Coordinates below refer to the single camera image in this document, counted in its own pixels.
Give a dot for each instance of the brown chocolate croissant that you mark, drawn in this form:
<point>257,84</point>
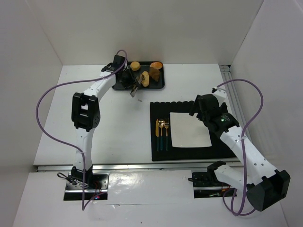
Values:
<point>154,74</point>

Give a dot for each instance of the orange sesame burger bun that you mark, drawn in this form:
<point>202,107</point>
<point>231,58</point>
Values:
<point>156,65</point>

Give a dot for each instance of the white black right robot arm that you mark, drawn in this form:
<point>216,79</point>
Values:
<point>261,183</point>

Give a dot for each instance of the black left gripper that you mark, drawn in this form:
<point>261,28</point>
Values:
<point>132,82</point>

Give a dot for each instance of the white square plate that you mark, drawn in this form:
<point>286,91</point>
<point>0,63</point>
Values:
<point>188,131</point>

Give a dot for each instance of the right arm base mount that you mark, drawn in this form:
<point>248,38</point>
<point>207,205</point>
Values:
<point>205,187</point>

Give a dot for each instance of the aluminium rail right side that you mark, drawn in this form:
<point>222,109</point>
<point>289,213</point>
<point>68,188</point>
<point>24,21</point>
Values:
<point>232,95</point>

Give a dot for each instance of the grey metal tongs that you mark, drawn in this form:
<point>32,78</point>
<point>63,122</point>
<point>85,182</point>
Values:
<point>137,83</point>

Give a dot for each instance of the aluminium rail front edge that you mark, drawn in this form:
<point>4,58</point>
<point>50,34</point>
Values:
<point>139,167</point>

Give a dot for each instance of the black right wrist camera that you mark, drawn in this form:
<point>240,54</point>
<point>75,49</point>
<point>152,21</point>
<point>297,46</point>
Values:
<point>225,121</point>

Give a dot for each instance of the black rectangular bread tray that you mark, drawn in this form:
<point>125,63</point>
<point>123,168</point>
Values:
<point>145,65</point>

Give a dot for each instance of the gold knife green handle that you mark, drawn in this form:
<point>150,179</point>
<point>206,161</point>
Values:
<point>157,135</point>

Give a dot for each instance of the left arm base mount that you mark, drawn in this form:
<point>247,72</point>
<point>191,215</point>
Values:
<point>97,188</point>

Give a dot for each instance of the gold spoon green handle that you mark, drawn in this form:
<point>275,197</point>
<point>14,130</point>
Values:
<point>161,126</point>

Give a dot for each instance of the gold fork green handle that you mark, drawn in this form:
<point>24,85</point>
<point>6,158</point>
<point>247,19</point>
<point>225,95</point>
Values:
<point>166,126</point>

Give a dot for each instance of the long yellow bread roll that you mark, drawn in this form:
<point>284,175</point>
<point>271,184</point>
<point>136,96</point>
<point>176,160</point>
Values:
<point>145,79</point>

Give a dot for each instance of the black scalloped placemat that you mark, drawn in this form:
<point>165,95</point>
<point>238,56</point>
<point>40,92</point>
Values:
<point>161,110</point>

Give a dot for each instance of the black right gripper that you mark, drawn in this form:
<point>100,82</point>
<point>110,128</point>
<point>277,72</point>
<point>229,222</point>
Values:
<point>196,108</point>

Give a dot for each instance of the small round tan bun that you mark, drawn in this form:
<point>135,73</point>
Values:
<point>135,66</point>

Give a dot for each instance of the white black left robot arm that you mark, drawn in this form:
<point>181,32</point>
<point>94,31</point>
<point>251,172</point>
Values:
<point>86,117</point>

